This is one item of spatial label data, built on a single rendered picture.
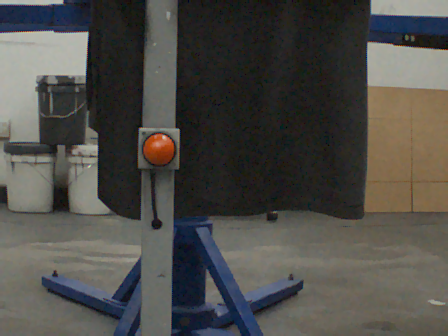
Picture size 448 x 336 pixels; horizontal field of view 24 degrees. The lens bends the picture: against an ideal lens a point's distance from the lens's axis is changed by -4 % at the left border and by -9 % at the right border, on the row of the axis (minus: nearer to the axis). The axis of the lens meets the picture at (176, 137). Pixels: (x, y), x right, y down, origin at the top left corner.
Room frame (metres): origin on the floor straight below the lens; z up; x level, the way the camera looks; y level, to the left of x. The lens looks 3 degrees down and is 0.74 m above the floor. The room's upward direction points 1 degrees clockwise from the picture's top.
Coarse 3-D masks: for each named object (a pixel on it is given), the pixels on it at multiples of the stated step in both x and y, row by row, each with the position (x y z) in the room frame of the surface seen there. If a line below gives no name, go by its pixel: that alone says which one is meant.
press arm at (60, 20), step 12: (0, 12) 2.72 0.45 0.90; (12, 12) 2.74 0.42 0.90; (24, 12) 2.76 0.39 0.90; (36, 12) 2.78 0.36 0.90; (48, 12) 2.80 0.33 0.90; (60, 12) 2.81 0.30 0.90; (72, 12) 2.83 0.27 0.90; (84, 12) 2.85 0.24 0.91; (48, 24) 2.82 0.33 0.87; (60, 24) 2.81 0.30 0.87; (72, 24) 2.83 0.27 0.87; (84, 24) 2.85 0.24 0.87
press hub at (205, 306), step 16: (176, 224) 2.98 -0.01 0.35; (192, 224) 2.98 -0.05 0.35; (208, 224) 3.01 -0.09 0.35; (192, 240) 2.98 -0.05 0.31; (176, 256) 3.00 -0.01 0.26; (192, 256) 2.99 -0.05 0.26; (176, 272) 2.99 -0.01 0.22; (192, 272) 2.99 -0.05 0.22; (176, 288) 2.99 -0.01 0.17; (192, 288) 3.00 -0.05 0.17; (176, 304) 2.99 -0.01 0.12; (192, 304) 3.00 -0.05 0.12; (208, 304) 3.06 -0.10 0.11; (176, 320) 2.97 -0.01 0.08; (192, 320) 2.97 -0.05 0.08; (208, 320) 3.00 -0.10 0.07
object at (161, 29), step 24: (168, 0) 1.41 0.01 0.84; (168, 24) 1.41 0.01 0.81; (168, 48) 1.41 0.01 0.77; (144, 72) 1.41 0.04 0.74; (168, 72) 1.41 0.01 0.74; (144, 96) 1.41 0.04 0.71; (168, 96) 1.41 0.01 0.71; (144, 120) 1.41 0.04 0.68; (168, 120) 1.41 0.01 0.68; (144, 168) 1.40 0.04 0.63; (168, 168) 1.40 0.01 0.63; (144, 192) 1.41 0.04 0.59; (168, 192) 1.41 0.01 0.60; (144, 216) 1.41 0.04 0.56; (168, 216) 1.41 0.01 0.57; (144, 240) 1.41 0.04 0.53; (168, 240) 1.41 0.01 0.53; (144, 264) 1.41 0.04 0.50; (168, 264) 1.41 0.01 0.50; (144, 288) 1.41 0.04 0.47; (168, 288) 1.41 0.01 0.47; (144, 312) 1.41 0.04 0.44; (168, 312) 1.41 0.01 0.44
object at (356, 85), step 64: (128, 0) 1.70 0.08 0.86; (192, 0) 1.69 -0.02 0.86; (256, 0) 1.70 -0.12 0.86; (320, 0) 1.71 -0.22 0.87; (128, 64) 1.69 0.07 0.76; (192, 64) 1.70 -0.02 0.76; (256, 64) 1.71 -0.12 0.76; (320, 64) 1.72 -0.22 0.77; (128, 128) 1.70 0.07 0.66; (192, 128) 1.70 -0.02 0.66; (256, 128) 1.71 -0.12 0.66; (320, 128) 1.72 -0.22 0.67; (128, 192) 1.70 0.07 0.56; (192, 192) 1.70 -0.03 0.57; (256, 192) 1.71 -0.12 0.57; (320, 192) 1.72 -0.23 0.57
